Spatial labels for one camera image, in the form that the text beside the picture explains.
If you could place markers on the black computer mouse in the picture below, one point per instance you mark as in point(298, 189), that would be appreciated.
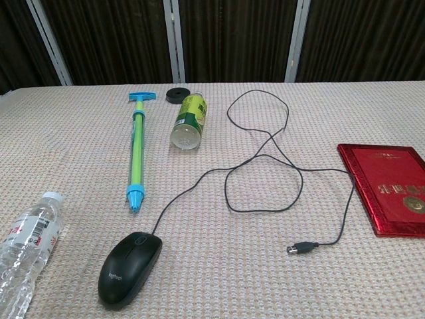
point(129, 272)

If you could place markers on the green label plastic bottle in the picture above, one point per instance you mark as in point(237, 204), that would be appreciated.
point(191, 113)

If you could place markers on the black round disc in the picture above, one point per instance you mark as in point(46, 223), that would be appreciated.
point(176, 94)

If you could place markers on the green and blue water pump toy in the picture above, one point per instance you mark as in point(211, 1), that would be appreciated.
point(136, 159)

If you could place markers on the beige woven tablecloth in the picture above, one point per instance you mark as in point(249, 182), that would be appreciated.
point(232, 282)

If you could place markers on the dark pleated curtain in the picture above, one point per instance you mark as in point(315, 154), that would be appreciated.
point(232, 33)

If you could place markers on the red certificate booklet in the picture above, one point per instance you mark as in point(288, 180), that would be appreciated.
point(382, 186)

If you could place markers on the clear plastic water bottle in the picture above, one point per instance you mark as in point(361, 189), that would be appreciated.
point(26, 239)

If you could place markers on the white frame post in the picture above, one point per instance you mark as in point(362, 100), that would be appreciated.
point(297, 43)
point(50, 43)
point(175, 43)

